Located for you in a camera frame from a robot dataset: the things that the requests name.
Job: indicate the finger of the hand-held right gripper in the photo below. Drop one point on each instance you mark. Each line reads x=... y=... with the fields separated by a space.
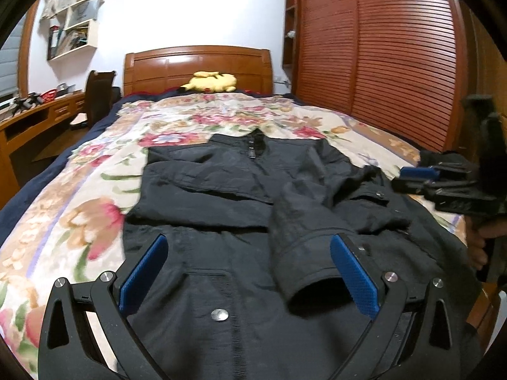
x=420 y=173
x=412 y=187

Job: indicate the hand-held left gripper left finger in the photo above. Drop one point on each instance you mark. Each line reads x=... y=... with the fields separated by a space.
x=142 y=273

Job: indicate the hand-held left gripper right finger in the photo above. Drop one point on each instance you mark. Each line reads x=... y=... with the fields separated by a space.
x=354 y=277

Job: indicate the black jacket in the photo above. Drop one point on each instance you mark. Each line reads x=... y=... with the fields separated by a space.
x=222 y=190

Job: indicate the person's right hand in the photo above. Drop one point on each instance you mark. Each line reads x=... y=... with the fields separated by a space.
x=477 y=245

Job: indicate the floral blanket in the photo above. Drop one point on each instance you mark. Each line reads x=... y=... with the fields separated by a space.
x=79 y=190

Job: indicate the wooden bed footboard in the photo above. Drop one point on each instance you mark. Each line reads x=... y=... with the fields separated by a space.
x=485 y=308

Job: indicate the wooden louvered wardrobe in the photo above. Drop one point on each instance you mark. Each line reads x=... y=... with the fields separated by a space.
x=376 y=47

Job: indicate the black bag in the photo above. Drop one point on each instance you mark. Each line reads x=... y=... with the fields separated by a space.
x=116 y=95

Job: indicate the dark wooden chair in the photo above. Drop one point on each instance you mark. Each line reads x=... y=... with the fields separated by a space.
x=97 y=95

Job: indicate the wooden desk cabinet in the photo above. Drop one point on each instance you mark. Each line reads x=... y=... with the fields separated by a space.
x=59 y=107

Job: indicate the small white figure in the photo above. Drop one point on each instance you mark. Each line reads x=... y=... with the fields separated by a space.
x=291 y=34

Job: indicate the grey tissue box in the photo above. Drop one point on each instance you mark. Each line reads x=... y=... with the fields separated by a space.
x=63 y=89

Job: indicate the red basket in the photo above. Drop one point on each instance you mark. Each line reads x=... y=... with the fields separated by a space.
x=48 y=95

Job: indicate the yellow plush toy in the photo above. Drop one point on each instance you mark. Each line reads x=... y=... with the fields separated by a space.
x=214 y=83

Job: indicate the black tripod gadget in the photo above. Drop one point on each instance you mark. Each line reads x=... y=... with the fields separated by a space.
x=25 y=102

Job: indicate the wooden bed headboard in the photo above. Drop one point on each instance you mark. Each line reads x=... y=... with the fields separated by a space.
x=166 y=67

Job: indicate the black binders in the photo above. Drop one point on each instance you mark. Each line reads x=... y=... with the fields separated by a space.
x=55 y=43

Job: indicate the grey window blind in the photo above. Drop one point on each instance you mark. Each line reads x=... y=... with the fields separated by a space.
x=8 y=67

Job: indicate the grey paper bag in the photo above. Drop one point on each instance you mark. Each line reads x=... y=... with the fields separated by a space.
x=83 y=12

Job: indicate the white wall socket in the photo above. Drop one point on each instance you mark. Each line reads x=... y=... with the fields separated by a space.
x=282 y=82

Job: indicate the white wall shelf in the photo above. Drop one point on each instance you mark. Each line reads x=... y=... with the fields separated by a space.
x=93 y=33

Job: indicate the wooden window frame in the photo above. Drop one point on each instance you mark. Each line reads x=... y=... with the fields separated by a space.
x=23 y=59

